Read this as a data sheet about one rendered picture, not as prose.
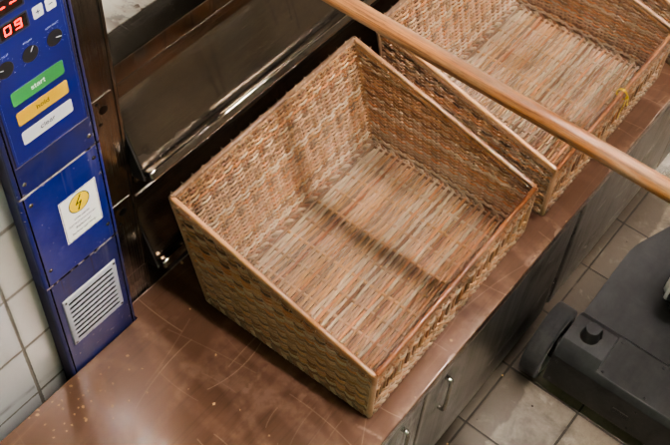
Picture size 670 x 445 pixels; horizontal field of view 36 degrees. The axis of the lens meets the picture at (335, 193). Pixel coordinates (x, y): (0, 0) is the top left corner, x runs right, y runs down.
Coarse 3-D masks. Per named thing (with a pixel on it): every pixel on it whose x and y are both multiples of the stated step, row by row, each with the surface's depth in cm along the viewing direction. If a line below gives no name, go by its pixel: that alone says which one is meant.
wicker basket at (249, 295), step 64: (320, 64) 202; (384, 64) 206; (256, 128) 192; (320, 128) 208; (384, 128) 220; (448, 128) 207; (192, 192) 183; (320, 192) 215; (384, 192) 217; (448, 192) 217; (512, 192) 206; (192, 256) 190; (256, 256) 205; (384, 256) 206; (448, 256) 207; (256, 320) 190; (320, 320) 196; (384, 320) 197; (448, 320) 196; (384, 384) 182
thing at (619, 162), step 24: (336, 0) 162; (384, 24) 158; (408, 48) 157; (432, 48) 155; (456, 72) 153; (480, 72) 152; (504, 96) 150; (528, 120) 150; (552, 120) 147; (576, 144) 146; (600, 144) 145; (624, 168) 143; (648, 168) 143
